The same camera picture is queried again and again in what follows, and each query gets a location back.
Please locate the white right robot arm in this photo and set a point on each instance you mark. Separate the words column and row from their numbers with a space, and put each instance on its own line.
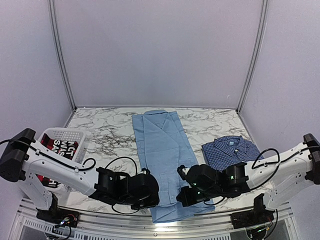
column 297, row 168

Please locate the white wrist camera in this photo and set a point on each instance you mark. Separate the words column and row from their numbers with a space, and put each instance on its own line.
column 144, row 171
column 182, row 171

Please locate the aluminium front frame rail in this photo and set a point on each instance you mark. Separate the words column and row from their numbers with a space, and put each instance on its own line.
column 110, row 226

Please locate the blue checked folded shirt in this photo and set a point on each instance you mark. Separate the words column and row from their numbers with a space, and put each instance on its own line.
column 230, row 150

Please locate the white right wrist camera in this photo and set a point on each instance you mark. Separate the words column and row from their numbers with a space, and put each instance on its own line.
column 182, row 171

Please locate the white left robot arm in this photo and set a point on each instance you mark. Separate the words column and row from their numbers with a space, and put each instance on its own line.
column 24, row 159

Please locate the right aluminium corner post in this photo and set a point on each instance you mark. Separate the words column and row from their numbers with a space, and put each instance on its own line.
column 255, row 54

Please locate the light blue long sleeve shirt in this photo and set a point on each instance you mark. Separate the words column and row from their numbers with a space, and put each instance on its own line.
column 162, row 147

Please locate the red black plaid shirt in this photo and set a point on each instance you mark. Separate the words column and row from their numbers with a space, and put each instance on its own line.
column 66, row 149

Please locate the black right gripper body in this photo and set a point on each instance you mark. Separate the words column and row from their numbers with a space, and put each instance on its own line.
column 203, row 196

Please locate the white plastic laundry basket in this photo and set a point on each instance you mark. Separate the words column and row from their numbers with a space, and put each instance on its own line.
column 67, row 134

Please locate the left aluminium corner post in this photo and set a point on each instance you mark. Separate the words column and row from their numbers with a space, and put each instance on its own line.
column 59, row 54

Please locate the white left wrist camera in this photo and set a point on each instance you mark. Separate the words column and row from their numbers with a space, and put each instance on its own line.
column 144, row 171

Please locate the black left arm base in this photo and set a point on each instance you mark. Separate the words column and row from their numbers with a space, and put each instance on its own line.
column 56, row 214

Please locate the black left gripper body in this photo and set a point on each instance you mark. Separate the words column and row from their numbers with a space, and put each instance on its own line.
column 152, row 201

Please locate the aluminium corner post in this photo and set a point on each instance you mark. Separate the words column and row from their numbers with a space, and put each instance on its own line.
column 255, row 54
column 59, row 54

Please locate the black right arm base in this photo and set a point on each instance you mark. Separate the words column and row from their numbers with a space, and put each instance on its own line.
column 258, row 215

